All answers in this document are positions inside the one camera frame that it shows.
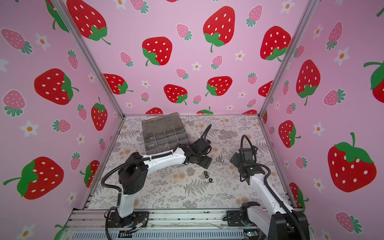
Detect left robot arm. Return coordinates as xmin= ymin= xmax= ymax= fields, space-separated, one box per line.
xmin=101 ymin=125 xmax=212 ymax=228

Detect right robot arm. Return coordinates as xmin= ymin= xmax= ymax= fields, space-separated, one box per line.
xmin=225 ymin=135 xmax=310 ymax=240

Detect clear plastic organizer box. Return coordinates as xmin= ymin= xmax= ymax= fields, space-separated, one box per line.
xmin=142 ymin=113 xmax=190 ymax=155

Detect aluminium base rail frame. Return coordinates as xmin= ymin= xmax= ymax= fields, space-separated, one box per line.
xmin=58 ymin=208 xmax=316 ymax=240

